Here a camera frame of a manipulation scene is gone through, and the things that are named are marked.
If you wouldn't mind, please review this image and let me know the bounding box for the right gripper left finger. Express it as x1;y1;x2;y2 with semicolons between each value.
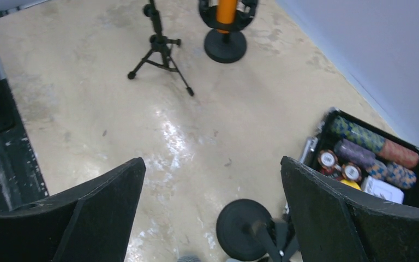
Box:
0;157;146;261

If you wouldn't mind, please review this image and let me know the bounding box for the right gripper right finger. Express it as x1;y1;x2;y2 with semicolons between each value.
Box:
280;156;419;261

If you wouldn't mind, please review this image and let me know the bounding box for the black clip stand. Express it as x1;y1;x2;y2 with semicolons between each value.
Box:
216;199;300;261

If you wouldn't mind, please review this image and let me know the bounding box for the black silver-mesh microphone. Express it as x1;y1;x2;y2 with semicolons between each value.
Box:
177;255;202;262

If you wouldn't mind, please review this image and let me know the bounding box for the orange microphone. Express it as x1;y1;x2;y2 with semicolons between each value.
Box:
216;0;238;34

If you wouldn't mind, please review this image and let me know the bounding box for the yellow dealer chip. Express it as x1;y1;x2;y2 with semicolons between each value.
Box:
340;179;362;190

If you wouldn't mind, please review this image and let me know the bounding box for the white playing card deck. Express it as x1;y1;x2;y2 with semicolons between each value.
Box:
361;176;404;204

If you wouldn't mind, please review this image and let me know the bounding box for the black poker chip case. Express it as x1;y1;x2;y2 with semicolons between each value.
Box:
300;108;419;208

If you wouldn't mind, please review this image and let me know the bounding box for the black tripod shock-mount stand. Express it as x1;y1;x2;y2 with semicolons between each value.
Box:
127;0;195;97

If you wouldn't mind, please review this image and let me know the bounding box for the round-base shock-mount stand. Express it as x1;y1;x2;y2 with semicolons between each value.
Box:
198;0;259;63

